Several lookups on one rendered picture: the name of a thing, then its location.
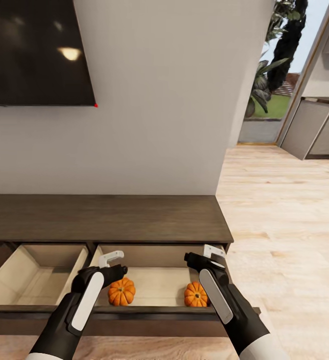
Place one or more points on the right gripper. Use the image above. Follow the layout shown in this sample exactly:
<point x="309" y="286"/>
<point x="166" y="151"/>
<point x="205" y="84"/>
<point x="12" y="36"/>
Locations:
<point x="194" y="260"/>

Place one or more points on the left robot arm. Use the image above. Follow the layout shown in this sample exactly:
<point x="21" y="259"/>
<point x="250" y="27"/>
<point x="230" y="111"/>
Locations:
<point x="60" y="337"/>

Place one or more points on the pumpkin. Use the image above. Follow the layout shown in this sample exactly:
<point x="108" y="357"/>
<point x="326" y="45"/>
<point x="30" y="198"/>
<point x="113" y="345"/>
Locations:
<point x="122" y="292"/>
<point x="195" y="296"/>

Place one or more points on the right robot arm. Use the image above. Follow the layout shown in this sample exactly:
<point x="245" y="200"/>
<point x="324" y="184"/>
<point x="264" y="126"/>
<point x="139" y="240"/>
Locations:
<point x="248" y="334"/>

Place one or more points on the wall mounted tv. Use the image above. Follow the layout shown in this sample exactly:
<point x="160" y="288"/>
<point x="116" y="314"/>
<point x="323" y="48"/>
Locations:
<point x="42" y="55"/>

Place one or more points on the fixed window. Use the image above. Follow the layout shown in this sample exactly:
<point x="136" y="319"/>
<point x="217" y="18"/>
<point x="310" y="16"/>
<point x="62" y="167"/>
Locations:
<point x="293" y="36"/>

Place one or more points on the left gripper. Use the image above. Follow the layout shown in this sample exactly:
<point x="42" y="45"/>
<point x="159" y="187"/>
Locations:
<point x="115" y="273"/>

